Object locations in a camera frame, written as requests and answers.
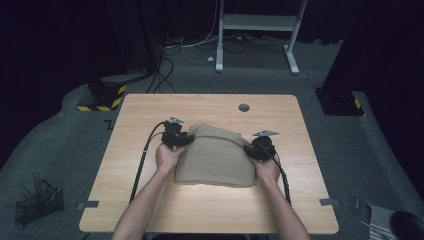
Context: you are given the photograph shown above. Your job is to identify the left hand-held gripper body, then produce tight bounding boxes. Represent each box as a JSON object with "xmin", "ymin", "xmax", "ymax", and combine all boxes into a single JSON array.
[{"xmin": 161, "ymin": 117, "xmax": 188, "ymax": 150}]

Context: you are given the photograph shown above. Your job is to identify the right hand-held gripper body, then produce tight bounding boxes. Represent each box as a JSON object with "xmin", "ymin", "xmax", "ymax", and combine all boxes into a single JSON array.
[{"xmin": 248, "ymin": 129, "xmax": 280, "ymax": 163}]

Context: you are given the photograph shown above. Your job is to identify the beige shorts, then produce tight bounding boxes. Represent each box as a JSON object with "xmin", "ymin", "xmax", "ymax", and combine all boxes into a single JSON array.
[{"xmin": 174, "ymin": 123, "xmax": 257, "ymax": 188}]

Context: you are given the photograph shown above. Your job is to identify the person's left hand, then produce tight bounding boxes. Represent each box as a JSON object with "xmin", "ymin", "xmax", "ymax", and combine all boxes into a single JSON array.
[{"xmin": 155, "ymin": 143, "xmax": 187, "ymax": 175}]

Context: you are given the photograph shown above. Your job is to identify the person's right hand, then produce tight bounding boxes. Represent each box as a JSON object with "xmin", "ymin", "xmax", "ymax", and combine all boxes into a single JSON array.
[{"xmin": 251, "ymin": 159, "xmax": 280, "ymax": 188}]

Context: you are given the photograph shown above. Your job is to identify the black yellow striped base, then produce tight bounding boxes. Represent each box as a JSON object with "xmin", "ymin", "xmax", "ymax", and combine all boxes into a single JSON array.
[{"xmin": 77, "ymin": 78, "xmax": 128, "ymax": 113}]

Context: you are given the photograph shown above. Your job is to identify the grey tape strip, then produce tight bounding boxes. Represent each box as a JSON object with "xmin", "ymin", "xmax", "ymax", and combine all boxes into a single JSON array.
[
  {"xmin": 77, "ymin": 200, "xmax": 100, "ymax": 211},
  {"xmin": 319, "ymin": 197, "xmax": 340, "ymax": 207}
]

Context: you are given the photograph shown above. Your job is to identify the white metal stand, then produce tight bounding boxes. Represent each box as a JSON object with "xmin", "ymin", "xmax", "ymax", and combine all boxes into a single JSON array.
[{"xmin": 214, "ymin": 0, "xmax": 308, "ymax": 76}]

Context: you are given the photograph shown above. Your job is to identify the black curtain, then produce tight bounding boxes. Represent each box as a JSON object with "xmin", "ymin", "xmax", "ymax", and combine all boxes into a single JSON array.
[{"xmin": 0, "ymin": 0, "xmax": 161, "ymax": 114}]

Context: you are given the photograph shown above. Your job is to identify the black round object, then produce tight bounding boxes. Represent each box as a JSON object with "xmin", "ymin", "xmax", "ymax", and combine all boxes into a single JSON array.
[{"xmin": 389, "ymin": 210, "xmax": 424, "ymax": 240}]

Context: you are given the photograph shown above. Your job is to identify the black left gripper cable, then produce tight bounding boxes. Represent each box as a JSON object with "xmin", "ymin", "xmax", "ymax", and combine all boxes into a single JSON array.
[{"xmin": 129, "ymin": 121, "xmax": 168, "ymax": 204}]

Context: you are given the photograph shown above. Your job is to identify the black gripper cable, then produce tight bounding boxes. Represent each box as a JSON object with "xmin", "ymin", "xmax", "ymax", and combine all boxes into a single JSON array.
[
  {"xmin": 271, "ymin": 155, "xmax": 292, "ymax": 206},
  {"xmin": 129, "ymin": 121, "xmax": 168, "ymax": 204}
]

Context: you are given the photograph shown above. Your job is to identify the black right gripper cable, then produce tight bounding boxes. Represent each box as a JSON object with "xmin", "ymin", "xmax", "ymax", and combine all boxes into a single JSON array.
[{"xmin": 271, "ymin": 155, "xmax": 292, "ymax": 206}]

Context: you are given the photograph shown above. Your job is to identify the black floor cables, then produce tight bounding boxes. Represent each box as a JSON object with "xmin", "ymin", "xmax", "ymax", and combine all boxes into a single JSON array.
[{"xmin": 146, "ymin": 33, "xmax": 288, "ymax": 95}]

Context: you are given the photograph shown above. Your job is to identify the white floor cable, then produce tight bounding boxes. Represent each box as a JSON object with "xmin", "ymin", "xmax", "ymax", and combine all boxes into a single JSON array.
[{"xmin": 164, "ymin": 0, "xmax": 221, "ymax": 64}]

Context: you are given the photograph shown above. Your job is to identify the black wire basket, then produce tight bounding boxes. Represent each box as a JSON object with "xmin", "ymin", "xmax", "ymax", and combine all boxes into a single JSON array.
[{"xmin": 14, "ymin": 179, "xmax": 64, "ymax": 226}]

